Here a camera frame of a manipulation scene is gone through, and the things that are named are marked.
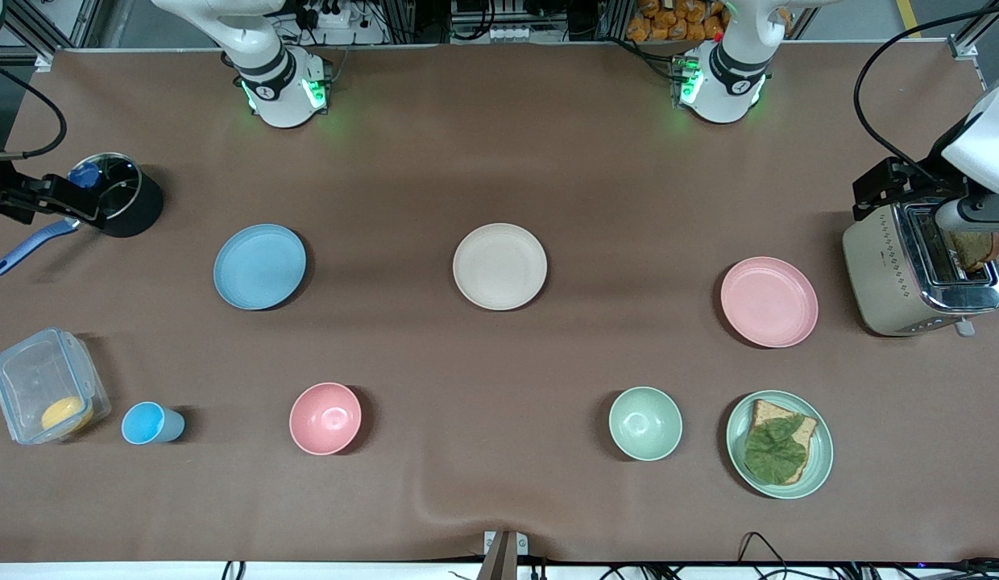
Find yellow round food piece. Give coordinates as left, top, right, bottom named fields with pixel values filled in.
left=40, top=396, right=94, bottom=436

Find pink plate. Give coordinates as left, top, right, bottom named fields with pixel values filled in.
left=719, top=256, right=820, bottom=349

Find toast slice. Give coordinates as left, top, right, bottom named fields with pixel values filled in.
left=745, top=399, right=819, bottom=486

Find blue cup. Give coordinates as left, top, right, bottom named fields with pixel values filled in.
left=121, top=401, right=186, bottom=445

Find green lettuce leaf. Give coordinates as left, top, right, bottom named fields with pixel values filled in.
left=744, top=415, right=808, bottom=486

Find beige and chrome toaster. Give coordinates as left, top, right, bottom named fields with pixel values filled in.
left=841, top=200, right=999, bottom=338

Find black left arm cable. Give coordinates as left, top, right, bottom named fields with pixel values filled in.
left=852, top=6, right=999, bottom=175

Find pink bowl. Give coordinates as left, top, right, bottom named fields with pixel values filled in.
left=288, top=382, right=363, bottom=457

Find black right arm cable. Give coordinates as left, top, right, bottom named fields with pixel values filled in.
left=0, top=61, right=68, bottom=159

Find green plate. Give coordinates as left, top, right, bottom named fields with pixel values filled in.
left=726, top=390, right=835, bottom=500

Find green bowl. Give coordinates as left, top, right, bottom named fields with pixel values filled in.
left=608, top=387, right=684, bottom=462

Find aluminium frame profile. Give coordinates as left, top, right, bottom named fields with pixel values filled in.
left=947, top=0, right=999, bottom=62
left=0, top=0, right=106, bottom=51

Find brown bread slice in toaster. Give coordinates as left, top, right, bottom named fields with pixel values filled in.
left=944, top=230, right=999, bottom=273

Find brown table cover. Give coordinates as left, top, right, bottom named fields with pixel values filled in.
left=0, top=44, right=999, bottom=564

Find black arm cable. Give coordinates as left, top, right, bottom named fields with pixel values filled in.
left=852, top=6, right=999, bottom=175
left=0, top=61, right=68, bottom=159

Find metal camera stand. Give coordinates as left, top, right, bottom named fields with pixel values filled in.
left=483, top=530, right=529, bottom=580

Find blue plate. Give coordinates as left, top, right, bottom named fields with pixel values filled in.
left=213, top=223, right=308, bottom=312

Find glass lid with blue knob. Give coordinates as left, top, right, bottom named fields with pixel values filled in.
left=68, top=153, right=143, bottom=212

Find black pot with blue handle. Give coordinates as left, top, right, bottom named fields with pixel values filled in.
left=0, top=151, right=165, bottom=278

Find clear plastic food container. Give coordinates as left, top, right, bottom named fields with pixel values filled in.
left=0, top=327, right=112, bottom=445

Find orange snack bags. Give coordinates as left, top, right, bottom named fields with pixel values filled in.
left=626, top=0, right=727, bottom=44

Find beige plate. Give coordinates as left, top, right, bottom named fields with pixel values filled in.
left=452, top=222, right=549, bottom=312

